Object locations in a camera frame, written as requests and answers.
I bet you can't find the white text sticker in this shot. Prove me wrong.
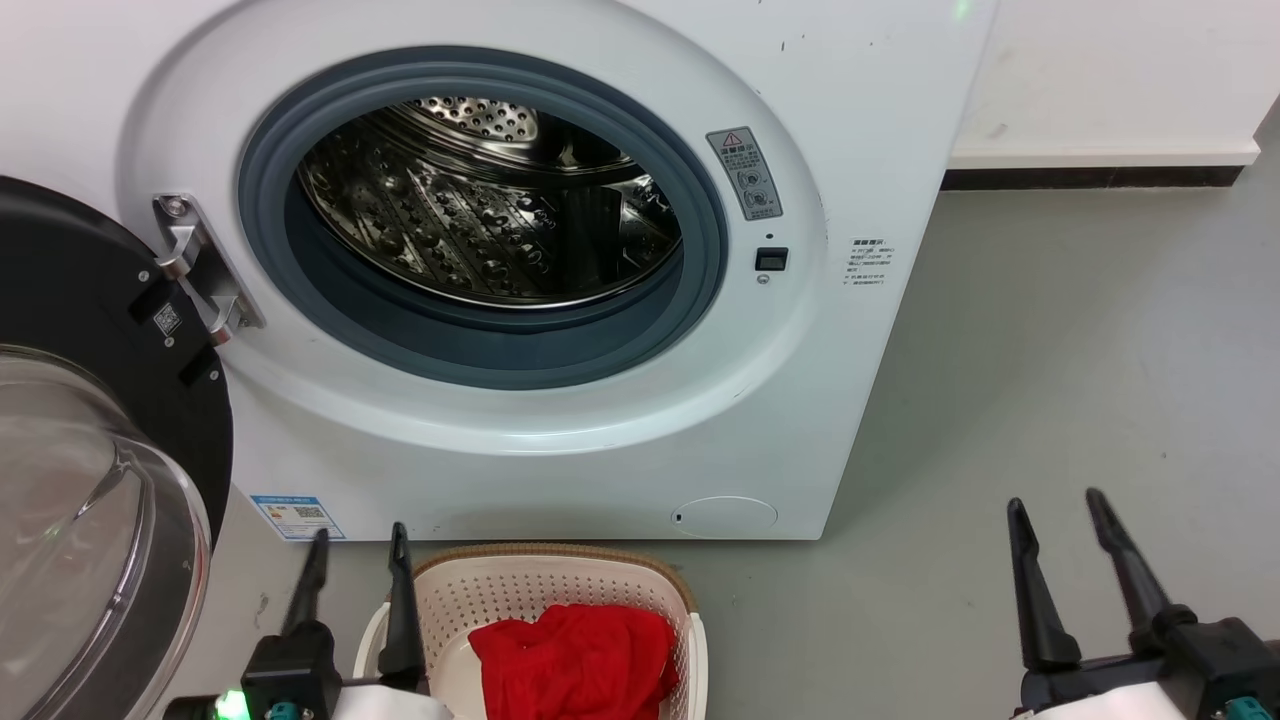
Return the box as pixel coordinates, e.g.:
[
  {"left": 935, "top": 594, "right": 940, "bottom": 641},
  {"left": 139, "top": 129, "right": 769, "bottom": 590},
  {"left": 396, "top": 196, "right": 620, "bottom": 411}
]
[{"left": 843, "top": 237, "right": 897, "bottom": 289}]

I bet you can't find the cream perforated laundry basket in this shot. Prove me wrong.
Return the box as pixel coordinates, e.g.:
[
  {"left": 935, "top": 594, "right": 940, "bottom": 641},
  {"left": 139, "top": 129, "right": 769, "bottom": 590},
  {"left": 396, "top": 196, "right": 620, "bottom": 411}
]
[{"left": 352, "top": 543, "right": 709, "bottom": 720}]

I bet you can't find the red garment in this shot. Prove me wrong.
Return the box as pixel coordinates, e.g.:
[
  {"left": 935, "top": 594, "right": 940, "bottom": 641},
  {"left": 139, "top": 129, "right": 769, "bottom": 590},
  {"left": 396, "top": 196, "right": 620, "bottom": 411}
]
[{"left": 468, "top": 603, "right": 680, "bottom": 720}]

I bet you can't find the stainless steel washing machine drum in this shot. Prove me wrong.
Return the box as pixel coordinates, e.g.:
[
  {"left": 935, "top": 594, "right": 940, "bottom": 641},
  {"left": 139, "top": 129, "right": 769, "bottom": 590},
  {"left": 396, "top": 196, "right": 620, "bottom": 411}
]
[{"left": 297, "top": 96, "right": 685, "bottom": 309}]

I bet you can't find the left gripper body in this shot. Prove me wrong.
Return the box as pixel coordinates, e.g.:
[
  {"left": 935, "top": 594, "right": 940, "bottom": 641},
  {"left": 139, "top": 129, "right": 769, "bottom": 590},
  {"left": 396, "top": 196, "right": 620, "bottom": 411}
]
[{"left": 165, "top": 620, "right": 453, "bottom": 720}]

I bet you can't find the round white filter cover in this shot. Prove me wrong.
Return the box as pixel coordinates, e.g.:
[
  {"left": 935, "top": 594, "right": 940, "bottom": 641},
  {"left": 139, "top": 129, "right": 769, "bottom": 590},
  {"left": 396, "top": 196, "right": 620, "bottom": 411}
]
[{"left": 671, "top": 496, "right": 779, "bottom": 540}]

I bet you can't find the black skirting strip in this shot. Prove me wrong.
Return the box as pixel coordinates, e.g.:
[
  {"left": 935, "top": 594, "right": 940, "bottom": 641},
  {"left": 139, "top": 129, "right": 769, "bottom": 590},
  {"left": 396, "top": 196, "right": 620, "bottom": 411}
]
[{"left": 940, "top": 166, "right": 1247, "bottom": 191}]

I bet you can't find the grey rubber door gasket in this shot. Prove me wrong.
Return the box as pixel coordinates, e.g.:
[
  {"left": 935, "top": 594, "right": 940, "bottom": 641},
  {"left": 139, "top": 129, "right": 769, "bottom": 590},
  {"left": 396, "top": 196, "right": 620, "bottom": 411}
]
[{"left": 237, "top": 45, "right": 729, "bottom": 391}]

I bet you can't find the grey warning label sticker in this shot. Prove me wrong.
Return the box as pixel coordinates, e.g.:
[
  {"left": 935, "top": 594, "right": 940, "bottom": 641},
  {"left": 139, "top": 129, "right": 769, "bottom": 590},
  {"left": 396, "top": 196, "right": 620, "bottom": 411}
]
[{"left": 706, "top": 127, "right": 784, "bottom": 222}]

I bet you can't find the silver metal door hinge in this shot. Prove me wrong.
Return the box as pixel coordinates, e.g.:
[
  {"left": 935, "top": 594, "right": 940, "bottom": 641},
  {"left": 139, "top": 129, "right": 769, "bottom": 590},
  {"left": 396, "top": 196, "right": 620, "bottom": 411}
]
[{"left": 152, "top": 193, "right": 267, "bottom": 348}]

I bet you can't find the black washer door glass bowl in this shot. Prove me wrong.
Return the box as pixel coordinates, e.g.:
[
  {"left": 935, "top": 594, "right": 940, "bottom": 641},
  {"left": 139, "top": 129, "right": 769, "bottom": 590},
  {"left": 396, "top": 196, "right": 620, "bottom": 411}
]
[{"left": 0, "top": 176, "right": 235, "bottom": 720}]

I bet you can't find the white front-load washing machine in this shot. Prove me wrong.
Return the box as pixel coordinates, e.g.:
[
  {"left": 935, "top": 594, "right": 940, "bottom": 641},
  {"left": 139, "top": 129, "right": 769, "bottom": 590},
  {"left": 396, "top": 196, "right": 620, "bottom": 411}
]
[{"left": 0, "top": 0, "right": 1001, "bottom": 542}]

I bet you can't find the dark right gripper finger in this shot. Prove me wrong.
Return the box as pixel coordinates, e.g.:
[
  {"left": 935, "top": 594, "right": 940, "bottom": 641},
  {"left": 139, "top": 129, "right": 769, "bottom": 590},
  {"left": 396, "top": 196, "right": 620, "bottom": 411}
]
[
  {"left": 1086, "top": 487, "right": 1197, "bottom": 653},
  {"left": 1007, "top": 497, "right": 1083, "bottom": 674}
]

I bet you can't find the blue energy label sticker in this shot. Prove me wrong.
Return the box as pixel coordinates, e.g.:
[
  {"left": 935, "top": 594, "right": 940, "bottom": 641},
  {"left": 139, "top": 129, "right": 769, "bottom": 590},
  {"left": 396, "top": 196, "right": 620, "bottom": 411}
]
[{"left": 250, "top": 494, "right": 346, "bottom": 542}]

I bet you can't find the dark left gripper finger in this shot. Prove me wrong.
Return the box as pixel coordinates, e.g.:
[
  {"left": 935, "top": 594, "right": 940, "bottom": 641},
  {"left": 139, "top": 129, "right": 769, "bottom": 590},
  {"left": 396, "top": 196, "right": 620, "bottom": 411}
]
[
  {"left": 377, "top": 522, "right": 432, "bottom": 693},
  {"left": 283, "top": 528, "right": 331, "bottom": 637}
]

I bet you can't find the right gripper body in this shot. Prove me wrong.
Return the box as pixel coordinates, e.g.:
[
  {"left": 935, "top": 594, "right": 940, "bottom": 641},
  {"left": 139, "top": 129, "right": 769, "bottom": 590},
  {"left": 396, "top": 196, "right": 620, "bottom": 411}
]
[{"left": 1014, "top": 612, "right": 1280, "bottom": 720}]

